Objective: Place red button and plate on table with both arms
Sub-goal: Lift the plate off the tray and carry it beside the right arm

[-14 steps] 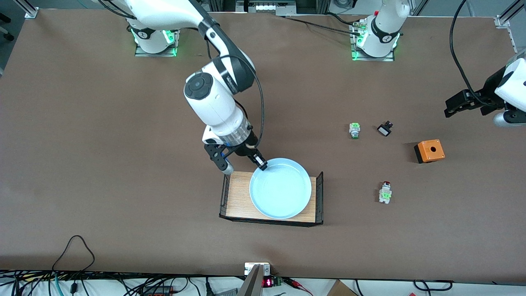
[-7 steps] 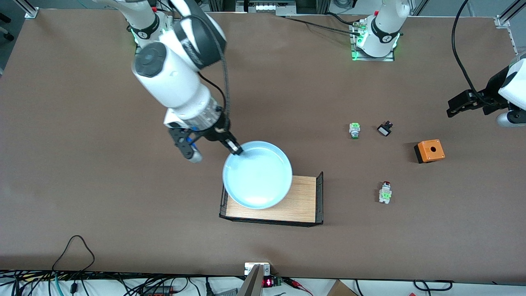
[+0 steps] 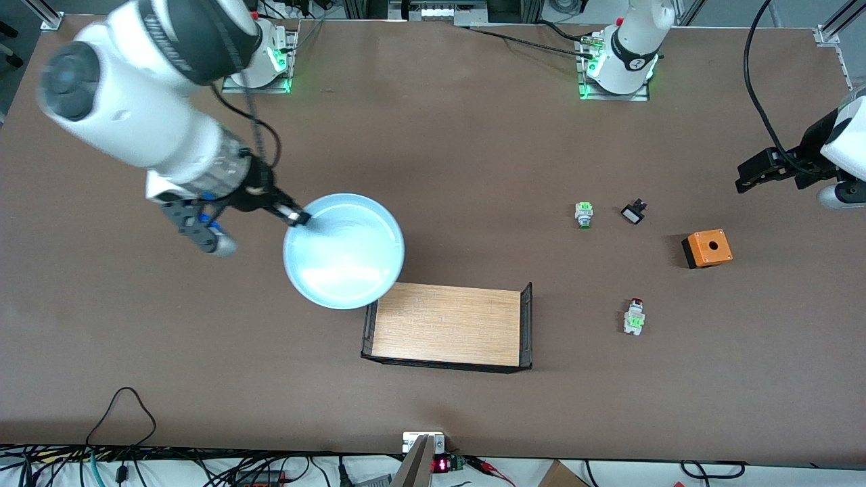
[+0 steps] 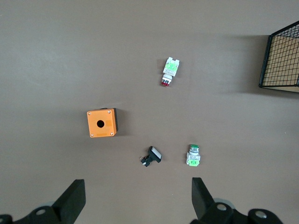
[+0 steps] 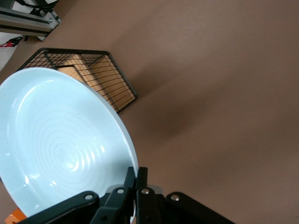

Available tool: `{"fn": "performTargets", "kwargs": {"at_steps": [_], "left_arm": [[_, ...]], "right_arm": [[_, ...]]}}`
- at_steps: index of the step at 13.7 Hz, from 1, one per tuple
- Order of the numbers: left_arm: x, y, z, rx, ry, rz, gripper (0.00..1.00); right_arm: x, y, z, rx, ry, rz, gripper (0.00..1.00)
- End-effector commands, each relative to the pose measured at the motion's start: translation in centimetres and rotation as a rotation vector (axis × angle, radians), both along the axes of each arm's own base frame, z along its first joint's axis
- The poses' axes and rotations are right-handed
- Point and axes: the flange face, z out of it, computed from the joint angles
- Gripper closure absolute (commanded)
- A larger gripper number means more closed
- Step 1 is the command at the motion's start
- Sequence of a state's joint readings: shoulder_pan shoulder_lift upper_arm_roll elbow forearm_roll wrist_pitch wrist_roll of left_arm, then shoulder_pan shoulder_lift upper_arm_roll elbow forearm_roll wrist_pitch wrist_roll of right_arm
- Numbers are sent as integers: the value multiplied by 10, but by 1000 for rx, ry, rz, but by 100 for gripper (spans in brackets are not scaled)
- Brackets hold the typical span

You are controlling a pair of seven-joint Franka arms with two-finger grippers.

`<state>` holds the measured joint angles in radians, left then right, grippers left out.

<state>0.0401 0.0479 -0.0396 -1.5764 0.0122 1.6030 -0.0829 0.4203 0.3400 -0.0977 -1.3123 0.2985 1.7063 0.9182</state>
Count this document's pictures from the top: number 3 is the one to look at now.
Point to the perforated metal edge strip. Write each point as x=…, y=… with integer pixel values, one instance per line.
x=846, y=67

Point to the grey metal bracket post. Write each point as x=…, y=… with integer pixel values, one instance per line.
x=423, y=467

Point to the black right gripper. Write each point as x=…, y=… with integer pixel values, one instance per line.
x=256, y=189

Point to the red push button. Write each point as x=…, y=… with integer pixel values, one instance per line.
x=634, y=318

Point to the aluminium corner profile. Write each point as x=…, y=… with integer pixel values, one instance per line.
x=51, y=20
x=827, y=34

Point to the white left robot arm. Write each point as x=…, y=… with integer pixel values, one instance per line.
x=629, y=61

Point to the green push button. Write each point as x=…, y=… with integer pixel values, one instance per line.
x=584, y=214

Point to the red black clip leads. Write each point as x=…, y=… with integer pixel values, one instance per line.
x=484, y=464

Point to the brown cardboard piece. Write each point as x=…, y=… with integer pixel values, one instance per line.
x=561, y=477

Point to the light blue plate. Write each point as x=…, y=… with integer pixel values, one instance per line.
x=345, y=257

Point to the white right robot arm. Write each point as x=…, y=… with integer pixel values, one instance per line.
x=135, y=115

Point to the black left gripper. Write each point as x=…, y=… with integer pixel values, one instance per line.
x=806, y=150

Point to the white power strip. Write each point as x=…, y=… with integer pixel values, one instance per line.
x=440, y=12

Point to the red LED display module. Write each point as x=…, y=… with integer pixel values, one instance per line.
x=441, y=465

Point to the orange button enclosure box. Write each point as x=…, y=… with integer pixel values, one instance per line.
x=710, y=247

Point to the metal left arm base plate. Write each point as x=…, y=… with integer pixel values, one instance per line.
x=612, y=97

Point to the black white square switch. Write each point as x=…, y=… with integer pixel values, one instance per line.
x=634, y=215

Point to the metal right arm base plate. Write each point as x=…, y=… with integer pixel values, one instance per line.
x=293, y=61

